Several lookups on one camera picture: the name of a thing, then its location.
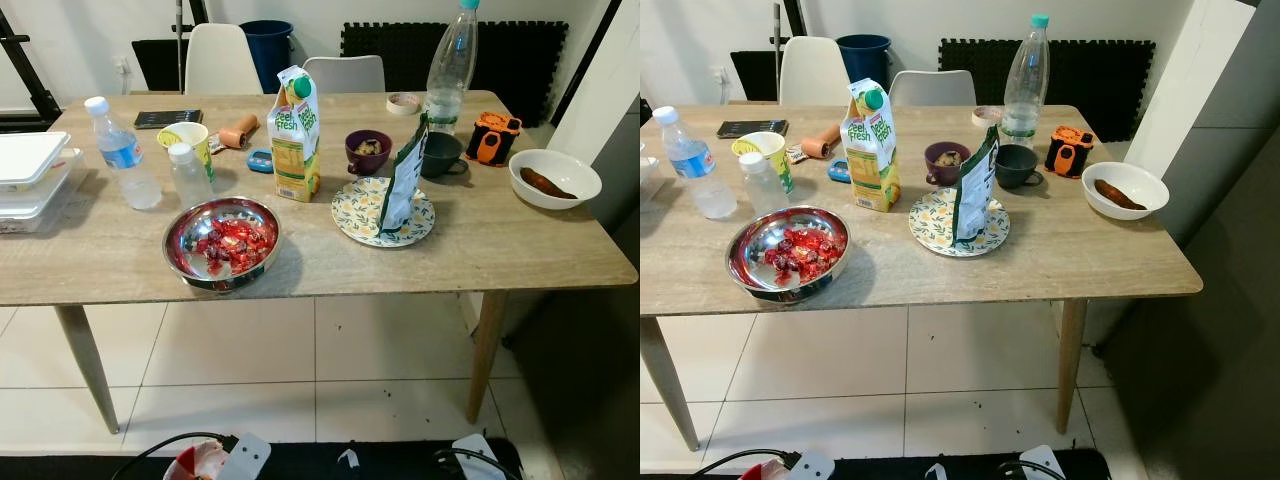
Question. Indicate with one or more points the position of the lemon patterned plate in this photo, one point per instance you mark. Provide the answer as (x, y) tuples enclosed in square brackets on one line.
[(930, 222), (355, 210)]

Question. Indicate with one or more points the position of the brown sweet potato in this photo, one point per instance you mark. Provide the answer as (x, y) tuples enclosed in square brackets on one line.
[(1120, 195), (548, 184)]

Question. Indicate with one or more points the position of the green white snack pouch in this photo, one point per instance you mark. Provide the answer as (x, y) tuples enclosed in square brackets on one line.
[(975, 200), (403, 190)]

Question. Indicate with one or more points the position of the black floor mat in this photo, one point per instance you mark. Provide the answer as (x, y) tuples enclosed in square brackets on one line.
[(900, 468), (300, 463)]

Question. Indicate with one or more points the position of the dark green cup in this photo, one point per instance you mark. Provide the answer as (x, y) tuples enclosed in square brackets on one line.
[(442, 155), (1018, 167)]

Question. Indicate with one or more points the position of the red wrapped candy pile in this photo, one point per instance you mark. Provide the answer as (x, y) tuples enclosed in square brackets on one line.
[(805, 260), (235, 250)]

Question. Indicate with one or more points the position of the grey metal pole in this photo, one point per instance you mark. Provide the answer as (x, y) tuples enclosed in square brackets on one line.
[(777, 30), (180, 30)]

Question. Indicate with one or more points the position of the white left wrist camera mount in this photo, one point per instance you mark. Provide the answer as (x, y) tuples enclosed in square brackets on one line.
[(812, 468), (245, 460)]

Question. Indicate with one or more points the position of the black rack stand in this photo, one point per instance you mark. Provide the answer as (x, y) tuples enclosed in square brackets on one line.
[(25, 122)]

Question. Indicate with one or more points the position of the large black foam panel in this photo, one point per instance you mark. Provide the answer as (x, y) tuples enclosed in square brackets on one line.
[(520, 60), (1100, 80)]

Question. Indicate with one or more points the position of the grey chair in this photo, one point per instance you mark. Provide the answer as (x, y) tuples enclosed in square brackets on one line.
[(345, 75), (930, 88)]

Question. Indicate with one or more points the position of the shiny steel bowl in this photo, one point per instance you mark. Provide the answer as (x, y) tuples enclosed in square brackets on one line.
[(748, 255), (183, 240)]

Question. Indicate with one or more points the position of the small white tape piece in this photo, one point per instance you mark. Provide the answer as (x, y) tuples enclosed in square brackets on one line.
[(935, 470), (348, 457)]

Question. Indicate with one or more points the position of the large clear green-cap bottle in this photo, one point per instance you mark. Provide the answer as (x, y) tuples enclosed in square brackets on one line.
[(450, 70), (1025, 85)]

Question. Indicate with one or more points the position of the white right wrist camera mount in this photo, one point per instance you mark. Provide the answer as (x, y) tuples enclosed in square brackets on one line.
[(1043, 458), (480, 445)]

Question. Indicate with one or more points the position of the small blue-label water bottle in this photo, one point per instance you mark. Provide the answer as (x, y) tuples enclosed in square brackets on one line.
[(695, 165), (125, 160)]

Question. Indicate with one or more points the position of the white wall socket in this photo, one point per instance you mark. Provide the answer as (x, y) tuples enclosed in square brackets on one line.
[(122, 67), (719, 77)]

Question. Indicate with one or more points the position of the white chair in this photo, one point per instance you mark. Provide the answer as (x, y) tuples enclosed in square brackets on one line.
[(815, 72), (222, 60)]

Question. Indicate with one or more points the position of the white ceramic bowl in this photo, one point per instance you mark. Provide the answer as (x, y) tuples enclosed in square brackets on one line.
[(1153, 185), (587, 175)]

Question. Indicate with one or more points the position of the light wooden table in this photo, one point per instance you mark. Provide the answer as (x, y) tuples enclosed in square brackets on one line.
[(450, 250), (1050, 260)]

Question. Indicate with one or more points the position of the blue digital timer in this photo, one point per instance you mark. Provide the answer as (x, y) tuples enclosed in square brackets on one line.
[(260, 161), (839, 171)]

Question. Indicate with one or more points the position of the maroon cup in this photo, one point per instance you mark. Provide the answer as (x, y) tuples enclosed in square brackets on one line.
[(362, 165), (940, 175)]

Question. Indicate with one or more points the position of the small clear white-cap bottle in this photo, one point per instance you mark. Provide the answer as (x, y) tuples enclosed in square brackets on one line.
[(188, 180), (762, 188)]

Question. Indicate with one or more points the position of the black rack post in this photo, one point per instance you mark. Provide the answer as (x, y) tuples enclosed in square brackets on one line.
[(794, 15), (197, 10)]

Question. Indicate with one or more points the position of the brown cylinder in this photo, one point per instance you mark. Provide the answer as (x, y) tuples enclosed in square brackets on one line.
[(240, 131), (822, 141)]

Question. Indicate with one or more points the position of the tape roll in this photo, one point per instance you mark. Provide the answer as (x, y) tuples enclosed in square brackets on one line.
[(392, 105), (977, 118)]

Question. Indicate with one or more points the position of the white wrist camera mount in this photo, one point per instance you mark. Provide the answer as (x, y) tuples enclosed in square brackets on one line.
[(812, 468), (245, 460), (480, 445), (1043, 458)]

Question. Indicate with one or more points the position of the orange black gadget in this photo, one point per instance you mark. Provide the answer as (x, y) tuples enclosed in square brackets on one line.
[(1070, 152), (495, 140)]

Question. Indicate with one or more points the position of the small black foam panel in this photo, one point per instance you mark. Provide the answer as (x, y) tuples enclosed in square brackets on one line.
[(755, 75), (158, 65)]

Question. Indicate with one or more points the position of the clear plastic food container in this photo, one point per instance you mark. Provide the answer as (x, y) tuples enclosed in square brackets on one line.
[(40, 208)]

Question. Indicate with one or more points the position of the yellow green paper cup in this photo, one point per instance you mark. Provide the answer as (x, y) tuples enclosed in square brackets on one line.
[(197, 138), (774, 148)]

